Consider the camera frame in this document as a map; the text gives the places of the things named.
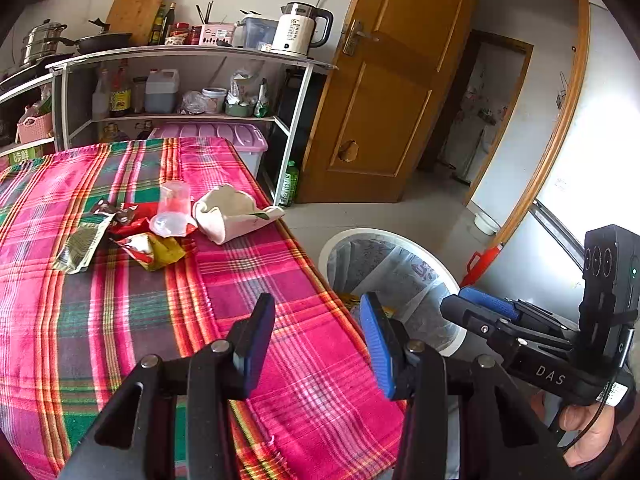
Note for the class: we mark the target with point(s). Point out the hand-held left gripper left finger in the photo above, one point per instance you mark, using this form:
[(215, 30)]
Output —
[(257, 350)]

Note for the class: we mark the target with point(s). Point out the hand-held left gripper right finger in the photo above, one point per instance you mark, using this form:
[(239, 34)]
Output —
[(377, 345)]

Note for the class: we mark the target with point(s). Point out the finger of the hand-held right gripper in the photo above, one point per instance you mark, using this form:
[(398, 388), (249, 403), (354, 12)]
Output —
[(487, 302), (470, 317)]

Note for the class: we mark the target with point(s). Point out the white trash bin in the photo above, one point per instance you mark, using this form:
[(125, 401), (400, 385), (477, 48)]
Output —
[(400, 280)]

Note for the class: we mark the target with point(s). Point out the red yellow snack wrapper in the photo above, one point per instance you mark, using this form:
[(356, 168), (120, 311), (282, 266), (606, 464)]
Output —
[(155, 255)]

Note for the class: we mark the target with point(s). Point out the clear plastic cup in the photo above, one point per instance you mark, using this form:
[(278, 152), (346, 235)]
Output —
[(172, 205)]

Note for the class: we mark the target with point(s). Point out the dark green seaweed wrapper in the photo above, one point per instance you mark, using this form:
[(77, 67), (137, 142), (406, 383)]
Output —
[(80, 247)]

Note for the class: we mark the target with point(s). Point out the brown snack wrapper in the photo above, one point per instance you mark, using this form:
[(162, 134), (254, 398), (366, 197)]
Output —
[(106, 207)]

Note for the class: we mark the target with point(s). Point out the person's right hand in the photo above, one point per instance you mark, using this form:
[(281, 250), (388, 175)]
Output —
[(585, 435)]

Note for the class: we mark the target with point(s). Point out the red dustpan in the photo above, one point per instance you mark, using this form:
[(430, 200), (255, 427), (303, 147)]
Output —
[(477, 265)]

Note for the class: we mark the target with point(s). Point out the plaid tablecloth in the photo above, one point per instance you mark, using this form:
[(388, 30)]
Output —
[(300, 360)]

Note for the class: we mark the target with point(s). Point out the white basin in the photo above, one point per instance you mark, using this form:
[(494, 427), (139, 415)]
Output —
[(485, 222)]

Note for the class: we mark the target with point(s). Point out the green plastic bottle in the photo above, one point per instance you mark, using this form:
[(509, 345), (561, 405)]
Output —
[(289, 185)]

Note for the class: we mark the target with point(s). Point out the wooden door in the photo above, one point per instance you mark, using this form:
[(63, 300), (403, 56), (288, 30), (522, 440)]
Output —
[(380, 110)]

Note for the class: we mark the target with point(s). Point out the pink lid storage box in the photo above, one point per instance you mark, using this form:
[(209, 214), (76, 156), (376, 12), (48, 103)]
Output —
[(210, 132)]

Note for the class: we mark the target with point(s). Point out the green bowl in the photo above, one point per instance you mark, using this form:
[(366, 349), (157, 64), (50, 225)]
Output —
[(237, 109)]

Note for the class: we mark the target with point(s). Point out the green pouch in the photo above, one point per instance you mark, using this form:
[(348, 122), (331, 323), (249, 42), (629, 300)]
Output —
[(261, 105)]

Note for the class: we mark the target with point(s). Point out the white plastic tub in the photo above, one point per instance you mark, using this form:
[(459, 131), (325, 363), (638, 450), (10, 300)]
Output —
[(214, 101)]

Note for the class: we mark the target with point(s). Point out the clear plastic bag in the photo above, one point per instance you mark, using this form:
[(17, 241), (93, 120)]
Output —
[(192, 102)]

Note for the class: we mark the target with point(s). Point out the white plastic bag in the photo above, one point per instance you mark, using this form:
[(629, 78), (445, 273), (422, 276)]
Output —
[(242, 85)]

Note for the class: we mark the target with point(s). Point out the white plastic jug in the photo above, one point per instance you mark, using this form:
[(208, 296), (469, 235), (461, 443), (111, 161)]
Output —
[(161, 92)]

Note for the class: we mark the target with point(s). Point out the dark glass jar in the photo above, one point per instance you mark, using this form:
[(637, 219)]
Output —
[(139, 96)]

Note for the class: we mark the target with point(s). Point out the yellow label sauce bottle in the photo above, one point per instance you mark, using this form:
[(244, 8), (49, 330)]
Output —
[(120, 97)]

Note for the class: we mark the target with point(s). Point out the clear plastic bottle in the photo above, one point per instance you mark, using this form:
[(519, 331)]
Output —
[(100, 100)]

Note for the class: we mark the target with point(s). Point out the white shelf unit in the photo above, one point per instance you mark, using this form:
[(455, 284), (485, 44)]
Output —
[(200, 51)]

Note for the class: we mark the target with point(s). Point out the red green cardboard box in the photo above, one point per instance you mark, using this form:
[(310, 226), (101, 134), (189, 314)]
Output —
[(22, 156)]

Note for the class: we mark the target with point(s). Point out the pink plastic basket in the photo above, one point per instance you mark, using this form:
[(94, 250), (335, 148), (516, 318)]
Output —
[(35, 127)]

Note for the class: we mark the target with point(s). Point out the white electric kettle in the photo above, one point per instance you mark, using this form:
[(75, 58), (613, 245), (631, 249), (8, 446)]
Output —
[(292, 35)]

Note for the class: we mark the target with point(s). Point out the clear plastic storage container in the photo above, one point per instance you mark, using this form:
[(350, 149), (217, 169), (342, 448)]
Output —
[(255, 32)]

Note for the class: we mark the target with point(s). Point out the pink chopstick holder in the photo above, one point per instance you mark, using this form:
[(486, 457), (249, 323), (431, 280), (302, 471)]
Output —
[(217, 35)]

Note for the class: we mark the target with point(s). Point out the dark sauce bottle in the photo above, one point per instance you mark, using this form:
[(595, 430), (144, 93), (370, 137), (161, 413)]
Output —
[(157, 27), (170, 22)]

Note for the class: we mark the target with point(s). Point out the black frying pan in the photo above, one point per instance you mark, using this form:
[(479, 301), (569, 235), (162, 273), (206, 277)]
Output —
[(102, 42)]

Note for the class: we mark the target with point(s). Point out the wooden cutting board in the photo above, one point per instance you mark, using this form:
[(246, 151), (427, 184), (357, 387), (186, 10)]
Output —
[(135, 10)]

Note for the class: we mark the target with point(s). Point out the black induction cooker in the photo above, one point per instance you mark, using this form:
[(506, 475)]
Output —
[(20, 72)]

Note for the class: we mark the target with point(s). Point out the stainless steel steamer pot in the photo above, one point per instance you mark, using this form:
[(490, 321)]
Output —
[(42, 42)]

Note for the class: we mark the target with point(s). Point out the wooden door frame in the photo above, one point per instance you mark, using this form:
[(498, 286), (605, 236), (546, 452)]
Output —
[(575, 85)]

